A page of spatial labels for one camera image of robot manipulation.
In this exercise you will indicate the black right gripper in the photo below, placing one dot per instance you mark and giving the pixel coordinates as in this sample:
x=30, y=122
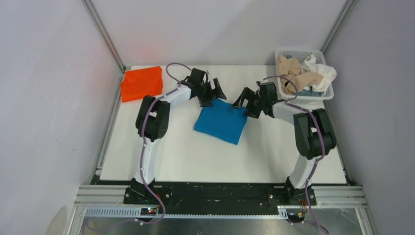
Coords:
x=246, y=93

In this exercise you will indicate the controller board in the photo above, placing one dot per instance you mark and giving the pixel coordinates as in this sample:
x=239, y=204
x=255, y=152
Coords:
x=296, y=217
x=148, y=211

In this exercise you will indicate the right controller board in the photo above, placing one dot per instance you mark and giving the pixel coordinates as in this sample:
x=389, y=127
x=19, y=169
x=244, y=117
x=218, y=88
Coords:
x=296, y=217

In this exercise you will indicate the right aluminium frame post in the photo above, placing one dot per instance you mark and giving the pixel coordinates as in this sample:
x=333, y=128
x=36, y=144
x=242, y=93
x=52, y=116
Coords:
x=335, y=29

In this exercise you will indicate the beige t shirt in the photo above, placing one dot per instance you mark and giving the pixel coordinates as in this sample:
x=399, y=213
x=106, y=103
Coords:
x=291, y=69

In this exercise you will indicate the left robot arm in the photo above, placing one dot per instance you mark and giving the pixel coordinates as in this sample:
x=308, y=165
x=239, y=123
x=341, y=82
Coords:
x=153, y=120

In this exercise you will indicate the left controller board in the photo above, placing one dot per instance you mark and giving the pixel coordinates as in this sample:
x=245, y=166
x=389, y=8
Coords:
x=148, y=211

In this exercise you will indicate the aluminium frame post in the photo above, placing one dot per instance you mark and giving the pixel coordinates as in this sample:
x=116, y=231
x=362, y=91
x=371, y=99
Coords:
x=97, y=21
x=335, y=29

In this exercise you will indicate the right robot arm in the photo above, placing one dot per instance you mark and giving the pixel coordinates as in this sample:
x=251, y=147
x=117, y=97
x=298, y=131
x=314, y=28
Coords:
x=314, y=138

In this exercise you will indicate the left aluminium frame post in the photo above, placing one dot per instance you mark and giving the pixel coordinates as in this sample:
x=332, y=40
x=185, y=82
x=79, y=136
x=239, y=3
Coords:
x=97, y=21

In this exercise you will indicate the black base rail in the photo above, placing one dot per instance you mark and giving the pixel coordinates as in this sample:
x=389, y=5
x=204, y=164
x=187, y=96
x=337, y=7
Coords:
x=234, y=199

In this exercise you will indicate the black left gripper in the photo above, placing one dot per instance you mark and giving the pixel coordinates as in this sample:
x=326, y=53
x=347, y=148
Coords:
x=217, y=92

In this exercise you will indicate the white plastic laundry basket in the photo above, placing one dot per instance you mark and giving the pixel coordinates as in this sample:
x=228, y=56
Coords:
x=301, y=55

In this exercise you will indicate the light blue t shirt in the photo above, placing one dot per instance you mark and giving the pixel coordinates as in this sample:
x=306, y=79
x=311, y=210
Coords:
x=308, y=91

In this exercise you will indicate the folded orange t shirt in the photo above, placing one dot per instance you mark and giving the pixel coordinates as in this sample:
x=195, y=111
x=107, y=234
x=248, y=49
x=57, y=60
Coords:
x=139, y=83

